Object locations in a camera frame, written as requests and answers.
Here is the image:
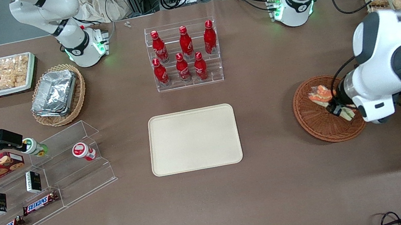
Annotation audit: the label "triangular sandwich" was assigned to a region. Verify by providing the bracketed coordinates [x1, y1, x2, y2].
[306, 80, 358, 128]

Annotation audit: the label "round brown wicker basket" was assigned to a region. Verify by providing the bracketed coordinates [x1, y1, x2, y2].
[289, 70, 370, 149]

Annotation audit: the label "white rectangular snack tray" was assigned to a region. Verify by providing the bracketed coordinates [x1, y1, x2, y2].
[0, 51, 41, 98]

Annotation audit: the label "oval tan wicker basket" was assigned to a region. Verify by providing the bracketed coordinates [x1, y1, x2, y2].
[25, 61, 91, 130]

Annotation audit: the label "beige rectangular tray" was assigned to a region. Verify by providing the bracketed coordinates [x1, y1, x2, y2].
[144, 102, 245, 178]

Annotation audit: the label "green-capped small bottle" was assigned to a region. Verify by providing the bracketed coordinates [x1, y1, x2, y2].
[21, 136, 49, 160]

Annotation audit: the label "stacked aluminium foil trays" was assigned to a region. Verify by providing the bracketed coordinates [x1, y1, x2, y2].
[26, 67, 82, 122]

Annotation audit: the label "red-capped small bottle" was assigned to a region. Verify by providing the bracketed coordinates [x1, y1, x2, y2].
[71, 140, 98, 164]

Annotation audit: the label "clear acrylic stepped shelf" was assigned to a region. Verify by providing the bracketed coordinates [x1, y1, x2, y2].
[0, 116, 125, 225]

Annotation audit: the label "red cola bottle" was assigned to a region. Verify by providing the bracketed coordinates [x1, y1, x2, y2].
[177, 25, 195, 60]
[152, 56, 171, 88]
[149, 29, 170, 64]
[192, 51, 209, 81]
[174, 52, 192, 84]
[201, 19, 219, 55]

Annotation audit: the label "clear acrylic bottle rack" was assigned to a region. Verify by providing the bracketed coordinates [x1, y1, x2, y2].
[143, 16, 225, 94]

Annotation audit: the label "crumpled beige cloth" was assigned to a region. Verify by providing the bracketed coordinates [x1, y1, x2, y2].
[76, 0, 132, 27]

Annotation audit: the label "black arm base cables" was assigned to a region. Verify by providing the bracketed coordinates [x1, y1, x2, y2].
[234, 0, 274, 17]

